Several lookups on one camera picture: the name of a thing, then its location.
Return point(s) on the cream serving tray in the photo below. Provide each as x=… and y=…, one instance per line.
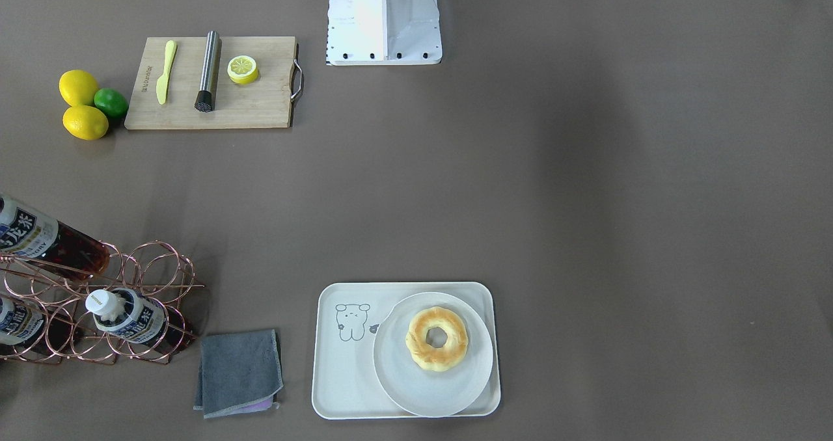
x=362, y=368

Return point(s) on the tea bottle in rack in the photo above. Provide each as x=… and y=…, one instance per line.
x=25, y=330
x=138, y=320

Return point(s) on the white round plate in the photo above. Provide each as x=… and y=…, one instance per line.
x=426, y=393

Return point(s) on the glazed donut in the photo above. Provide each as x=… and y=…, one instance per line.
x=437, y=339

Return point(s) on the wooden cutting board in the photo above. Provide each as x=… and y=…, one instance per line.
x=266, y=103

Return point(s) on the half lemon slice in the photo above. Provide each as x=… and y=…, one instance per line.
x=242, y=69

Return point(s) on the grey folded cloth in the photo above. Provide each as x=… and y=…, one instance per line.
x=238, y=373

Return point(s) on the yellow plastic knife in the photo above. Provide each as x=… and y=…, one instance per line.
x=162, y=84

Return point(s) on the green lime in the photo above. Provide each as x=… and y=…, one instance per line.
x=111, y=102

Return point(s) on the yellow lemon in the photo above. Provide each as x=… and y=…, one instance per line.
x=85, y=122
x=78, y=88

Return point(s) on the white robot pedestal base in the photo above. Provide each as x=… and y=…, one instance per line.
x=383, y=33

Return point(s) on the copper wire bottle rack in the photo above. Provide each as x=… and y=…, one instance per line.
x=155, y=269

